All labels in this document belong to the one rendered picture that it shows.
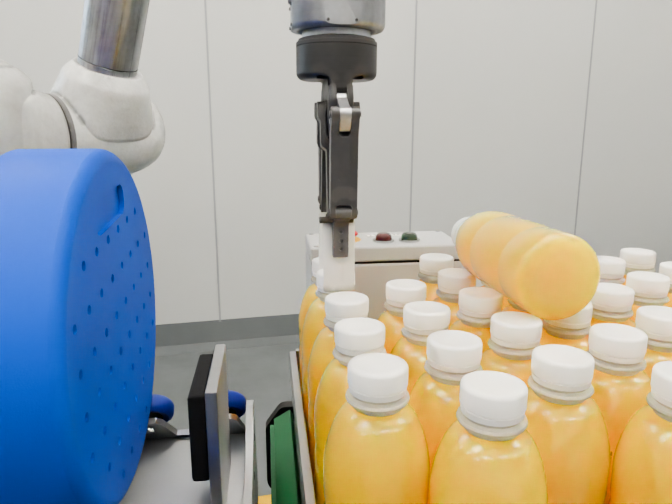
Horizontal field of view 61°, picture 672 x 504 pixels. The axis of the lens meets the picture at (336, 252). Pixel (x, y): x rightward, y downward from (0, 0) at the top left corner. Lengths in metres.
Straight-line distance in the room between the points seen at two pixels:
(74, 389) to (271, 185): 2.90
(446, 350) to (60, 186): 0.28
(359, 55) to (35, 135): 0.64
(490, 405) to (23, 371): 0.27
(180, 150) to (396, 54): 1.31
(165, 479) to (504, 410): 0.36
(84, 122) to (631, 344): 0.90
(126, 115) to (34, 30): 2.23
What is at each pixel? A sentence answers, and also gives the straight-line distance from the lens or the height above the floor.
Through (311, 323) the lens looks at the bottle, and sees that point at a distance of 0.57.
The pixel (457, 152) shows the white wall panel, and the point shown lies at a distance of 3.55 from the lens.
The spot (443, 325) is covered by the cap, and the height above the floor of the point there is 1.09.
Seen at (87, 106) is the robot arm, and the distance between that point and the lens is 1.08.
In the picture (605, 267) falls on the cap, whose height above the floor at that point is 1.10.
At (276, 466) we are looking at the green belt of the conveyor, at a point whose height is 0.89.
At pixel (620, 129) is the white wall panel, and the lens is 4.16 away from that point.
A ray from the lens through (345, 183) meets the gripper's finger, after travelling 0.50.
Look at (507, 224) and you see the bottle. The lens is 0.52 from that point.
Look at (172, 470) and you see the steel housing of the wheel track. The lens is 0.61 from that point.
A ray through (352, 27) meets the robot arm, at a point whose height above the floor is 1.33.
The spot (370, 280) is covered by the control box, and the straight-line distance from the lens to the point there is 0.74.
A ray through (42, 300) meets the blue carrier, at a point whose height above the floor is 1.15.
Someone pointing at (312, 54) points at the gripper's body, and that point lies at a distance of 0.53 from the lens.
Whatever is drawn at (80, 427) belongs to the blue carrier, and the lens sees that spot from 0.41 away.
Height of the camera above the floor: 1.25
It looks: 13 degrees down
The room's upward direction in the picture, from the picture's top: straight up
